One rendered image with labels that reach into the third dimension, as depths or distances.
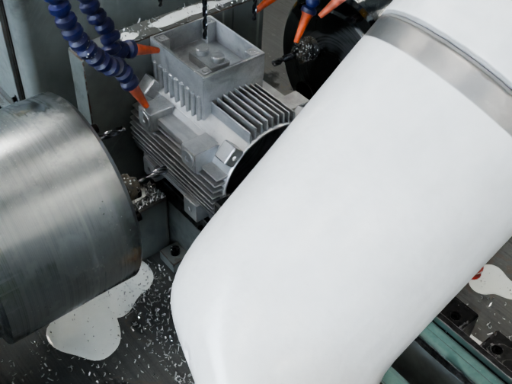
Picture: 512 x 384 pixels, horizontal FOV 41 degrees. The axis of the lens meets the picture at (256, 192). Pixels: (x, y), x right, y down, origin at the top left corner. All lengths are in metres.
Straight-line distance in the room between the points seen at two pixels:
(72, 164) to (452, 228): 0.57
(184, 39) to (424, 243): 0.78
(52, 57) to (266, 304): 0.84
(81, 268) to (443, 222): 0.58
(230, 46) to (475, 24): 0.76
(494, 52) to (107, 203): 0.58
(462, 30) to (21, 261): 0.58
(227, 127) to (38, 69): 0.30
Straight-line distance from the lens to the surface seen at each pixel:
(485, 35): 0.23
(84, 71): 0.92
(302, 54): 1.07
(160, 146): 0.95
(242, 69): 0.90
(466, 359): 0.90
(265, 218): 0.23
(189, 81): 0.90
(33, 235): 0.74
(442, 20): 0.24
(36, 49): 1.02
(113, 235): 0.77
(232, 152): 0.84
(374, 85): 0.23
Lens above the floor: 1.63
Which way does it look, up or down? 44 degrees down
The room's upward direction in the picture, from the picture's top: 3 degrees clockwise
